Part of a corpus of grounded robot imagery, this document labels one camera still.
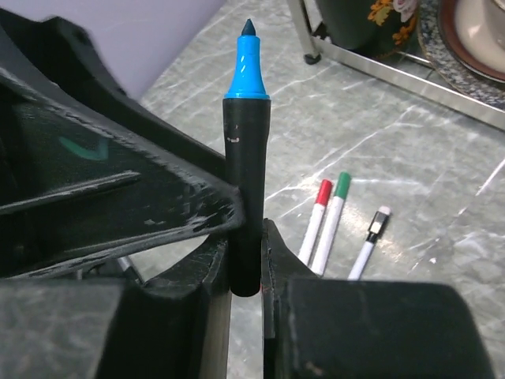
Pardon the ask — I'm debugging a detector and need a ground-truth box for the dark red plate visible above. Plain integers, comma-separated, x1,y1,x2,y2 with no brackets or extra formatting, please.
438,0,504,84

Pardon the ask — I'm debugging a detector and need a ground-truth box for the steel two-tier dish rack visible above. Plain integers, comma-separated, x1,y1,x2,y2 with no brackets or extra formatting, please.
287,1,504,130

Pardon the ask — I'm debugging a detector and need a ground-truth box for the red and black mug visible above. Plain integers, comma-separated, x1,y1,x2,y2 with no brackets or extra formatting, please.
316,0,420,58

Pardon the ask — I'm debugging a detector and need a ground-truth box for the black blue highlighter marker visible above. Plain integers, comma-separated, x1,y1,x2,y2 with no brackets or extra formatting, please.
223,19,271,297

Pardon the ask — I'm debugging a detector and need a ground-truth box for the ornate grey rimmed plate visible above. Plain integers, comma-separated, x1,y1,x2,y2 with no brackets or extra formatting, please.
417,1,504,111

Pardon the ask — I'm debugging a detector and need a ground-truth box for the white pen with green tip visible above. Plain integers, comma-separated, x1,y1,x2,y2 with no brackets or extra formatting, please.
311,171,351,276

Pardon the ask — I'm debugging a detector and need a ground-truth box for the beige ceramic bowl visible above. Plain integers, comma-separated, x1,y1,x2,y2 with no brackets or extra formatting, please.
455,0,504,72

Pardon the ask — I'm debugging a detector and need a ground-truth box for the white pen with red tip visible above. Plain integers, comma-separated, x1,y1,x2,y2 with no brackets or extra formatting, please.
297,179,333,265

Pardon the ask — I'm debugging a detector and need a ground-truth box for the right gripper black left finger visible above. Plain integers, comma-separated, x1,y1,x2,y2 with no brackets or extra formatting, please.
1,236,231,378

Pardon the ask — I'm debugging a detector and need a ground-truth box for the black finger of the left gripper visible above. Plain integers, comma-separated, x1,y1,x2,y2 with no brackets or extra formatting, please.
1,9,226,180
1,70,244,277

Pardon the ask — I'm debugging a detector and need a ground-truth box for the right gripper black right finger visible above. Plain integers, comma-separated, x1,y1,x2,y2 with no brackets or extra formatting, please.
261,220,494,378

